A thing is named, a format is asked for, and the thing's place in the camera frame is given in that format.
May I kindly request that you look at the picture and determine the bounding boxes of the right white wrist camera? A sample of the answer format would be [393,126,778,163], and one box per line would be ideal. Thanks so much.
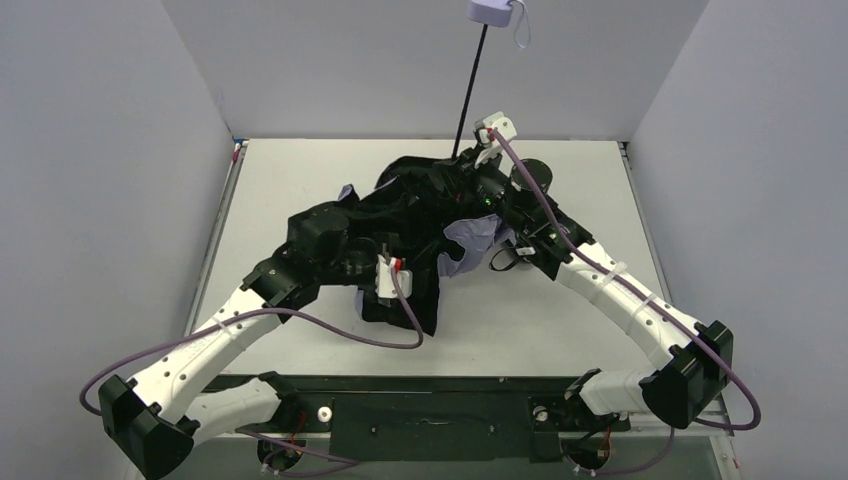
[473,111,517,168]

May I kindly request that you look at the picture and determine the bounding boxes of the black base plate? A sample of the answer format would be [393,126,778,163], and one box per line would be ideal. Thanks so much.
[254,375,631,462]

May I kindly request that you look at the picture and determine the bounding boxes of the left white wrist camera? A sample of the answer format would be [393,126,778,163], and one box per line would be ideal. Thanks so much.
[375,248,413,300]

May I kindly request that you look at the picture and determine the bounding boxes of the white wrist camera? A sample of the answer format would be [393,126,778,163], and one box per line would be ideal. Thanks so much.
[375,248,413,300]
[473,111,517,168]

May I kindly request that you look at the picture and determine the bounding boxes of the aluminium rail frame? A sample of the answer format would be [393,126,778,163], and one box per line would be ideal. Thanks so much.
[157,382,730,444]

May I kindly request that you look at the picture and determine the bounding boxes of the lilac folding umbrella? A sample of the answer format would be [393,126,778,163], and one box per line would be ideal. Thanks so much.
[284,0,534,339]

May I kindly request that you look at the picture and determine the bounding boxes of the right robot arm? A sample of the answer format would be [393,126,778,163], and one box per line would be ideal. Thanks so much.
[458,147,733,429]

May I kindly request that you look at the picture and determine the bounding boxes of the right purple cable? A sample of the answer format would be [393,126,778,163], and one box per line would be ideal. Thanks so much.
[487,129,763,477]

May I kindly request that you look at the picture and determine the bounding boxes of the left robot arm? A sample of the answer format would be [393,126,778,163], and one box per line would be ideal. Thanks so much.
[93,204,414,479]

